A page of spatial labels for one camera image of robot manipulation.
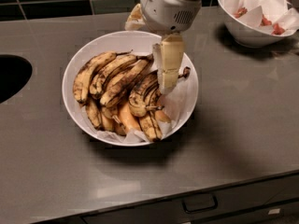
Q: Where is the leftmost spotted banana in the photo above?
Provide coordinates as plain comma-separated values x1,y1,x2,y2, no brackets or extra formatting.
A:
73,51,128,105

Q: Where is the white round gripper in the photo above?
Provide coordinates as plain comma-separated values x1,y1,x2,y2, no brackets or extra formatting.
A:
124,0,202,94

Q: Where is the lower front spotted banana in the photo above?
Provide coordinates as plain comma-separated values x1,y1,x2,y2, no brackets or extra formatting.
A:
139,112,163,142

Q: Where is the white paper bowl liner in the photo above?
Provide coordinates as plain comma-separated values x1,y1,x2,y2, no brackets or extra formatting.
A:
81,43,196,144

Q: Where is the small yellow banana right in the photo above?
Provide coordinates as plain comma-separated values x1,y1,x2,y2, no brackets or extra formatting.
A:
155,110,171,123

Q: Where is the dark curved stem banana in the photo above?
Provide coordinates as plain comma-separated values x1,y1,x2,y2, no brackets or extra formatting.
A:
145,66,191,111

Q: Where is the dark drawer with handle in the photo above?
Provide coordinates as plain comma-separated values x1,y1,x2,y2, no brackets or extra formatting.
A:
44,173,299,224

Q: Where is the white bowl top right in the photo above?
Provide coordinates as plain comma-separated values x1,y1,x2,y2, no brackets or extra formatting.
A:
219,4,298,48

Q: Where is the large white banana bowl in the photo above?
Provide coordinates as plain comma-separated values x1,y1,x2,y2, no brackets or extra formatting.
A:
62,31,199,147

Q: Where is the dark spotted right banana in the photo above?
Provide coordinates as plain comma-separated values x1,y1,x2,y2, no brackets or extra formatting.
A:
128,71,158,117

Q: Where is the dark round sink opening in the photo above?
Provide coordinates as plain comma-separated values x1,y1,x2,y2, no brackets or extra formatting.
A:
0,54,33,103

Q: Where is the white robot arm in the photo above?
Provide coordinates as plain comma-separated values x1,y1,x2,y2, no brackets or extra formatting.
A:
124,0,202,94

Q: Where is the small lower middle banana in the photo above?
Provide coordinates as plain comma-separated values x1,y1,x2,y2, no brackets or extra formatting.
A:
101,106,118,132

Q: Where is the smooth orange-yellow lower banana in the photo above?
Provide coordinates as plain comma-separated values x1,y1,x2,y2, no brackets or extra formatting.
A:
118,102,141,133

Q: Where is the small lower left banana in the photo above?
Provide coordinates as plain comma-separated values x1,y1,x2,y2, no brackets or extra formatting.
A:
85,98,102,130

